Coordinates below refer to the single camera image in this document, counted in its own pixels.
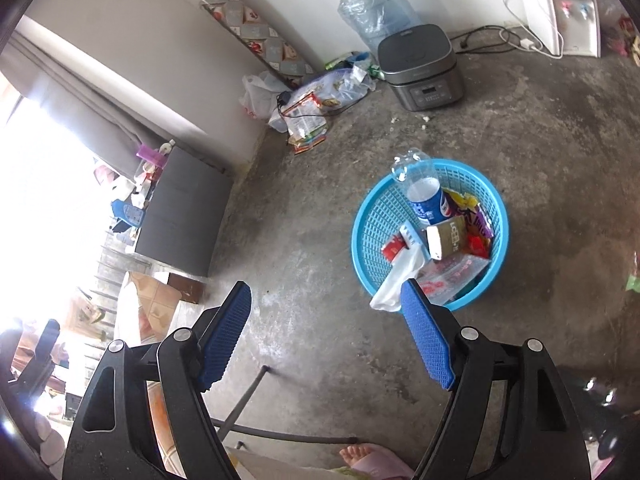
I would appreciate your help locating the large blue water jug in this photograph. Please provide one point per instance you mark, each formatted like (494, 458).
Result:
(375, 5)

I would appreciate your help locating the patterned folded board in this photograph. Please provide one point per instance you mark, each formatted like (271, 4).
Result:
(255, 30)

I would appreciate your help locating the blue plastic mesh basket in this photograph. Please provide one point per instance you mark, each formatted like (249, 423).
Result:
(380, 210)

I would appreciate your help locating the person's foot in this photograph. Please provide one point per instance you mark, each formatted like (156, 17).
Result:
(357, 457)

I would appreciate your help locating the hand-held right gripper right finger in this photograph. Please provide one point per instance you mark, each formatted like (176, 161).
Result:
(430, 340)

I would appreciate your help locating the grey cabinet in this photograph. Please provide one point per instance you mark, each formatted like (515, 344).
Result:
(180, 210)

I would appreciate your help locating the small white bottle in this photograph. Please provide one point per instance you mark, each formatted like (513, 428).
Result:
(167, 147)

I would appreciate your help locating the purple cup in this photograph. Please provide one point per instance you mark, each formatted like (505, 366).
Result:
(150, 154)

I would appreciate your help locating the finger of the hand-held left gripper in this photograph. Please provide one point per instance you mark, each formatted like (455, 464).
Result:
(45, 347)

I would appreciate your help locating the black metal chair frame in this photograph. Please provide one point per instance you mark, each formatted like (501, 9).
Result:
(247, 397)

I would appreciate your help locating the grey curtain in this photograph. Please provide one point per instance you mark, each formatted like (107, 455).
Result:
(100, 95)

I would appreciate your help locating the clear bag with red print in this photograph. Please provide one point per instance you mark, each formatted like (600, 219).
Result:
(455, 275)

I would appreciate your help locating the pile of food packets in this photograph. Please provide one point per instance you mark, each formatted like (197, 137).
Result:
(320, 100)

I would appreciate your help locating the small colourful toys pile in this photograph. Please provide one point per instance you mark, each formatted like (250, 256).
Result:
(625, 40)

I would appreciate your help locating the orange snack packet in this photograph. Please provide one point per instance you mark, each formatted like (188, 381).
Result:
(477, 246)

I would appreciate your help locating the red white packet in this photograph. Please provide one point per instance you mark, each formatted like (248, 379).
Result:
(395, 249)

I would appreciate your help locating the clear plastic bottle blue label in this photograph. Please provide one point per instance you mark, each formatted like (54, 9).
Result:
(430, 205)

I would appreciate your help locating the white water dispenser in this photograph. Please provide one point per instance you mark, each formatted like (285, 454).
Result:
(570, 15)

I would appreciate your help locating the blue detergent bottle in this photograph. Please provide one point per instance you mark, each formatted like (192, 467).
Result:
(127, 214)

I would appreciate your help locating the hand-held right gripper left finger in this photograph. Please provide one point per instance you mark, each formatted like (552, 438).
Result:
(225, 340)

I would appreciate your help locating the small cream cardboard box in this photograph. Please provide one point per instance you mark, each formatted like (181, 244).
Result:
(440, 240)

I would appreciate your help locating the grey rice cooker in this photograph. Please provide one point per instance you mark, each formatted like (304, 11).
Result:
(420, 60)

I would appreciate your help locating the white blue-striped small pack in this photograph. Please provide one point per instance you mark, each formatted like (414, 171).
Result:
(410, 235)

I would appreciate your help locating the crumpled white plastic bag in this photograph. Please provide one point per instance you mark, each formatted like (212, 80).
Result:
(255, 95)

